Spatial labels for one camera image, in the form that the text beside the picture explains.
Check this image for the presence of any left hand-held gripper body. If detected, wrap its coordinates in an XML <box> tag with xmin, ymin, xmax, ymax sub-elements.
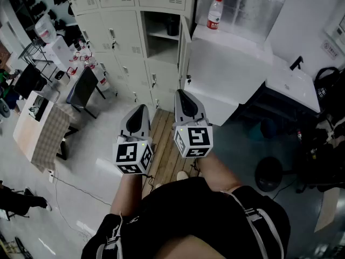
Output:
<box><xmin>112</xmin><ymin>135</ymin><xmax>154</xmax><ymax>175</ymax></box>

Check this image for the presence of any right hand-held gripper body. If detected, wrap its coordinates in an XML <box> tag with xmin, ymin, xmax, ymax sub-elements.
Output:
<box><xmin>172</xmin><ymin>117</ymin><xmax>213</xmax><ymax>159</ymax></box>

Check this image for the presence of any black Freedom bottle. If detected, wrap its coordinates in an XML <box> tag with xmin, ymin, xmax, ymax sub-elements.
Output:
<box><xmin>165</xmin><ymin>15</ymin><xmax>180</xmax><ymax>37</ymax></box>

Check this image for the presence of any grey metal locker cabinet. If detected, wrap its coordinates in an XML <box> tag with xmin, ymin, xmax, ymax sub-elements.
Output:
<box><xmin>61</xmin><ymin>0</ymin><xmax>195</xmax><ymax>110</ymax></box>

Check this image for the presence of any person's right forearm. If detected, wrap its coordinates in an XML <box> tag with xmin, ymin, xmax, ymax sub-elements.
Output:
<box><xmin>195</xmin><ymin>151</ymin><xmax>243</xmax><ymax>194</ymax></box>

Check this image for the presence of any person's left forearm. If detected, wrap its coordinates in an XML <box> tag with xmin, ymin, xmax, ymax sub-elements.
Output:
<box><xmin>110</xmin><ymin>172</ymin><xmax>143</xmax><ymax>217</ymax></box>

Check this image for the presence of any wooden plank pallet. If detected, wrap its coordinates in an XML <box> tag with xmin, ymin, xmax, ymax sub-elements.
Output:
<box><xmin>141</xmin><ymin>108</ymin><xmax>202</xmax><ymax>197</ymax></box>

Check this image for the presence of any large water jug red label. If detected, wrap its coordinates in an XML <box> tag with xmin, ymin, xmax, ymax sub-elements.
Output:
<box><xmin>91</xmin><ymin>62</ymin><xmax>111</xmax><ymax>92</ymax></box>

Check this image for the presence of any black chair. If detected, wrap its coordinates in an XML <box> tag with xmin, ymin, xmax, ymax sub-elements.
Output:
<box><xmin>12</xmin><ymin>63</ymin><xmax>48</xmax><ymax>100</ymax></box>
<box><xmin>66</xmin><ymin>66</ymin><xmax>106</xmax><ymax>119</ymax></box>

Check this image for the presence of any person's black shirt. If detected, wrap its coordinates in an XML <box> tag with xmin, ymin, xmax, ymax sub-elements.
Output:
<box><xmin>80</xmin><ymin>176</ymin><xmax>292</xmax><ymax>259</ymax></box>

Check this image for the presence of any white waste bin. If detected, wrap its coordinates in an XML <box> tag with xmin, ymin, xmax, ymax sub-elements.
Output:
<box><xmin>53</xmin><ymin>70</ymin><xmax>71</xmax><ymax>86</ymax></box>

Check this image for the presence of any black round fan base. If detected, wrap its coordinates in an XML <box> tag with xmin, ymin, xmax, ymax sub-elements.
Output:
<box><xmin>254</xmin><ymin>156</ymin><xmax>284</xmax><ymax>193</ymax></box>

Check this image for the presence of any table with checked cloth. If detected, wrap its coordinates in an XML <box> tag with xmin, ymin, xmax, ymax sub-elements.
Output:
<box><xmin>12</xmin><ymin>90</ymin><xmax>79</xmax><ymax>173</ymax></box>

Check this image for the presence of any white printer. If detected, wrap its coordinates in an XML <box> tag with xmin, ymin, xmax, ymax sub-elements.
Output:
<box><xmin>265</xmin><ymin>54</ymin><xmax>321</xmax><ymax>113</ymax></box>

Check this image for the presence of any clear water bottle red label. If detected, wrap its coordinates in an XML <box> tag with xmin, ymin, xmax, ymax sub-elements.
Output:
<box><xmin>206</xmin><ymin>0</ymin><xmax>224</xmax><ymax>31</ymax></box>

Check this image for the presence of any white water dispenser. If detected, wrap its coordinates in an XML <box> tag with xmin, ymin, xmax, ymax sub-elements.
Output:
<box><xmin>44</xmin><ymin>35</ymin><xmax>74</xmax><ymax>73</ymax></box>

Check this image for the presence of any clear plastic wrap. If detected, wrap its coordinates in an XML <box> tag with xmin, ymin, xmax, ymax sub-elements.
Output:
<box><xmin>195</xmin><ymin>0</ymin><xmax>293</xmax><ymax>46</ymax></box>

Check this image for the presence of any black metal rack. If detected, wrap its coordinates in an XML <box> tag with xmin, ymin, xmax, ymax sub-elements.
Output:
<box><xmin>18</xmin><ymin>38</ymin><xmax>54</xmax><ymax>83</ymax></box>

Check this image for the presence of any clear dispenser water jug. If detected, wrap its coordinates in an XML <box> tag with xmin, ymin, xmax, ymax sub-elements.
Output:
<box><xmin>34</xmin><ymin>13</ymin><xmax>58</xmax><ymax>44</ymax></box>

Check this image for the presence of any black equipment pile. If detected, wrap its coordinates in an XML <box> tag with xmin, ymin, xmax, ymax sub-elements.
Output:
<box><xmin>295</xmin><ymin>112</ymin><xmax>345</xmax><ymax>194</ymax></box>

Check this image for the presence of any black backpack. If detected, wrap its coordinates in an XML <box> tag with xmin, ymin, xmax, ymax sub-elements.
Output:
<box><xmin>314</xmin><ymin>66</ymin><xmax>345</xmax><ymax>112</ymax></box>

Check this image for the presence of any grey shoulder strap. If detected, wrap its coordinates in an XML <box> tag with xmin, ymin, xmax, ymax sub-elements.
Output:
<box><xmin>95</xmin><ymin>212</ymin><xmax>125</xmax><ymax>259</ymax></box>
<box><xmin>223</xmin><ymin>190</ymin><xmax>284</xmax><ymax>259</ymax></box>

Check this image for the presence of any black bracket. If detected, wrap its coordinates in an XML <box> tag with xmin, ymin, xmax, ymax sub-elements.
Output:
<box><xmin>289</xmin><ymin>55</ymin><xmax>305</xmax><ymax>71</ymax></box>

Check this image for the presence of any white wall sign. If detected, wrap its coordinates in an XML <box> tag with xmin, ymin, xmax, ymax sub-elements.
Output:
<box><xmin>320</xmin><ymin>39</ymin><xmax>340</xmax><ymax>60</ymax></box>

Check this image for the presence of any white wall control panel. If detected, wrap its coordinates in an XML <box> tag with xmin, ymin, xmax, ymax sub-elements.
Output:
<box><xmin>325</xmin><ymin>17</ymin><xmax>345</xmax><ymax>47</ymax></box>

